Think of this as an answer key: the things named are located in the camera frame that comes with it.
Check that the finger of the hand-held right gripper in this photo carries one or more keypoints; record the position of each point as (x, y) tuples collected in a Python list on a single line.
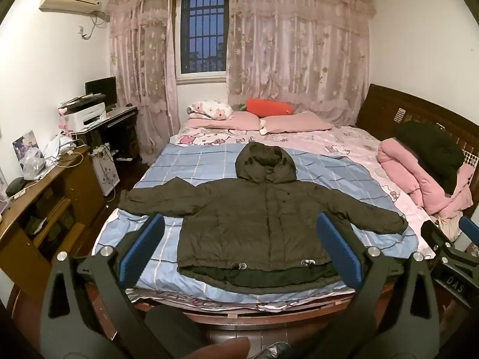
[(434, 235), (470, 228)]

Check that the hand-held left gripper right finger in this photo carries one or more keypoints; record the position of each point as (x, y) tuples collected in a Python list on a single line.
[(338, 246)]

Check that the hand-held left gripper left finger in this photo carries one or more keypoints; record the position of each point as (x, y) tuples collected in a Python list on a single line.
[(144, 243)]

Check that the dark olive hooded jacket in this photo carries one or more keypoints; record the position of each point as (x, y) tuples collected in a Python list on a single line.
[(262, 224)]

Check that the beige cloth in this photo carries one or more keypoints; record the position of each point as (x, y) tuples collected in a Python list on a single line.
[(449, 228)]

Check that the pink folded quilt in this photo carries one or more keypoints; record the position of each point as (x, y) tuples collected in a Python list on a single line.
[(404, 172)]

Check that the white flower-print appliance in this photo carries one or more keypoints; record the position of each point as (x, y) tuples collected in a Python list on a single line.
[(106, 175)]

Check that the dark green cloth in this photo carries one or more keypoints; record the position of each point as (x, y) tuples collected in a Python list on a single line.
[(430, 149)]

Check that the bed with blue sheet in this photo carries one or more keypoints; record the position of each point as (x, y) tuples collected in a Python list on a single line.
[(187, 164)]

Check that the brown wooden cabinet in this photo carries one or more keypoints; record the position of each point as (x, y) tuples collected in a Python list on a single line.
[(78, 179)]

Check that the white power strip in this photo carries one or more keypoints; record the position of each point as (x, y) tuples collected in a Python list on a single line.
[(101, 150)]

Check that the small sticker sheet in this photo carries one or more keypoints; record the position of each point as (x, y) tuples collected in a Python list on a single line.
[(400, 114)]

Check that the white papers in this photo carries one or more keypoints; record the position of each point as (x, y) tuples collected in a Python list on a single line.
[(56, 146)]

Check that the black computer desk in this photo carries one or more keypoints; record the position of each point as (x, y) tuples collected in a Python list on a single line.
[(119, 114)]

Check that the clear plastic bag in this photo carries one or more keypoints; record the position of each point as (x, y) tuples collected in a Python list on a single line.
[(33, 164)]

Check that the small white soft toy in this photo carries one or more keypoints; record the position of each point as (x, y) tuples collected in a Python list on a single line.
[(263, 130)]

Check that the dark wooden headboard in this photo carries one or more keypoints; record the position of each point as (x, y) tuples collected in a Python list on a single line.
[(378, 108)]

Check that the white printer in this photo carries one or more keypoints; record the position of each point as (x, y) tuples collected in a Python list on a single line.
[(88, 116)]

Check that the dark pouch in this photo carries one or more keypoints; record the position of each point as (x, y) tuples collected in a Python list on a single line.
[(15, 185)]

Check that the pink desk lamp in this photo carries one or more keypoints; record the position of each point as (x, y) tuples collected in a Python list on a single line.
[(66, 121)]

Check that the white pink cartoon print pillow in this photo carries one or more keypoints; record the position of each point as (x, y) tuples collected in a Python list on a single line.
[(209, 109)]

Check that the printed photo picture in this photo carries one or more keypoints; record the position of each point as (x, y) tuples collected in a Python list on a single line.
[(24, 143)]

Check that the red carrot plush toy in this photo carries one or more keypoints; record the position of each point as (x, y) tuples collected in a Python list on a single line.
[(267, 107)]

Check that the black computer monitor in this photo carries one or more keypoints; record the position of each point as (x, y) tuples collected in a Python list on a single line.
[(103, 89)]

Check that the pink lace floral curtain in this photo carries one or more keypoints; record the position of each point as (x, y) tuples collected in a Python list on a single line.
[(142, 63), (299, 52)]

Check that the barred window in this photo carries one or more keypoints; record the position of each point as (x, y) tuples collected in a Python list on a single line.
[(204, 33)]

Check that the white air conditioner pipe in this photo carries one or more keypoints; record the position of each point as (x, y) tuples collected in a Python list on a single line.
[(99, 18)]

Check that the wooden bed frame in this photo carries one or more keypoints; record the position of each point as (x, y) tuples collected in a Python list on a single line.
[(239, 323)]

